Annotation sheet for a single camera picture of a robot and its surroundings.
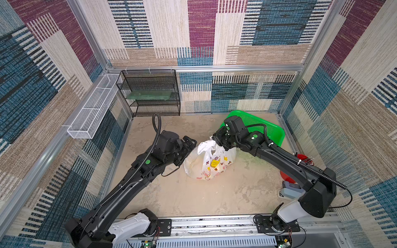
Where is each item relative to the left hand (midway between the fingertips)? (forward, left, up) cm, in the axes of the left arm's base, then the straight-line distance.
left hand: (195, 146), depth 70 cm
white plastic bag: (-1, -6, -10) cm, 12 cm away
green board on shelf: (+39, +28, 0) cm, 48 cm away
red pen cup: (+1, -56, -13) cm, 57 cm away
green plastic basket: (+24, -51, -22) cm, 60 cm away
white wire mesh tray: (+24, +64, -8) cm, 69 cm away
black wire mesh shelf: (+51, +23, +2) cm, 56 cm away
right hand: (+7, -8, -4) cm, 12 cm away
